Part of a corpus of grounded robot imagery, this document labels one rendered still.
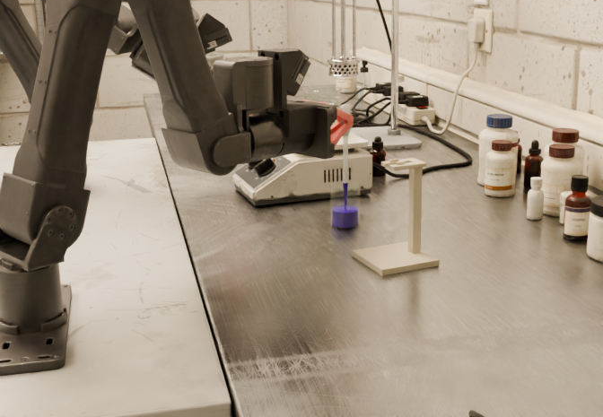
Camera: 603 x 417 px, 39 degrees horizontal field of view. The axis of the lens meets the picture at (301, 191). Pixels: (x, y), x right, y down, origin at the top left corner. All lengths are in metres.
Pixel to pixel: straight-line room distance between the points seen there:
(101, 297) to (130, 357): 0.17
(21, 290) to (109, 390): 0.16
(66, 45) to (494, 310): 0.52
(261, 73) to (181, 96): 0.12
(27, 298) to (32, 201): 0.10
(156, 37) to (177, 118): 0.10
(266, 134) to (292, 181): 0.29
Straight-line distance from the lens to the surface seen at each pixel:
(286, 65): 1.05
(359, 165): 1.34
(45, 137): 0.86
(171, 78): 0.94
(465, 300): 0.95
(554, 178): 1.27
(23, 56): 1.46
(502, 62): 1.76
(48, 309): 0.89
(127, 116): 3.75
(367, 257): 1.05
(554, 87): 1.58
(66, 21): 0.87
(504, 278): 1.03
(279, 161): 1.34
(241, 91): 1.01
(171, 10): 0.93
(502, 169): 1.36
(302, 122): 1.06
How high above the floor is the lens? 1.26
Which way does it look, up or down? 15 degrees down
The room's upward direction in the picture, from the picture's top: 1 degrees counter-clockwise
